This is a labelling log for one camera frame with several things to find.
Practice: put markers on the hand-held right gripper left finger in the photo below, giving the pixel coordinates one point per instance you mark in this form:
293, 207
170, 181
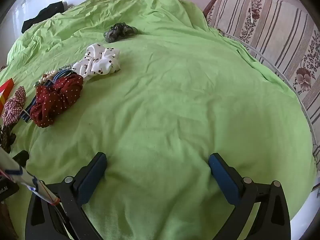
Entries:
91, 177

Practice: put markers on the dark floral scrunchie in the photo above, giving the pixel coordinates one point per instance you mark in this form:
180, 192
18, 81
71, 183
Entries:
6, 137

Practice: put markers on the green bed sheet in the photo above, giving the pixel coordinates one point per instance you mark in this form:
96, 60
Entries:
175, 92

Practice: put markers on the red polka dot scrunchie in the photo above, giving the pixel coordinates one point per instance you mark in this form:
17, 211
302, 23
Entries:
57, 97

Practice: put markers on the red plaid scrunchie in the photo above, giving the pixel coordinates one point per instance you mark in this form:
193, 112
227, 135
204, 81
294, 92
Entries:
13, 105

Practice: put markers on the small white stick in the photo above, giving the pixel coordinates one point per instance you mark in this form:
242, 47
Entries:
251, 13

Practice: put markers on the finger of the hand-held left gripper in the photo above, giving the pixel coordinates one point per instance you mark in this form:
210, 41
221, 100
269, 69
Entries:
21, 156

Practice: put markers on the white rod with orange tip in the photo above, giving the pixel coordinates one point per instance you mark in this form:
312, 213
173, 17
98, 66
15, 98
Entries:
22, 173

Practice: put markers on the black cloth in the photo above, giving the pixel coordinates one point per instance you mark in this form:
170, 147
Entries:
42, 15

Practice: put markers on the dark sheer scrunchie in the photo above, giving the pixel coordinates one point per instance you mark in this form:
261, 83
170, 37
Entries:
117, 32

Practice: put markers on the white cherry print scrunchie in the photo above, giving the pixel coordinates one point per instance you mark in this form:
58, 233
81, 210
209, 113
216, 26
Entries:
100, 62

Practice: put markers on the red cardboard box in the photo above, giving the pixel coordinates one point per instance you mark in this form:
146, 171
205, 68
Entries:
7, 90

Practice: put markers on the striped floral sofa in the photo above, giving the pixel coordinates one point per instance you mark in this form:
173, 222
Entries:
275, 25

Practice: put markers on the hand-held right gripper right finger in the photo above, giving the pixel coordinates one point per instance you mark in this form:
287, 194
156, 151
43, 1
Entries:
223, 177

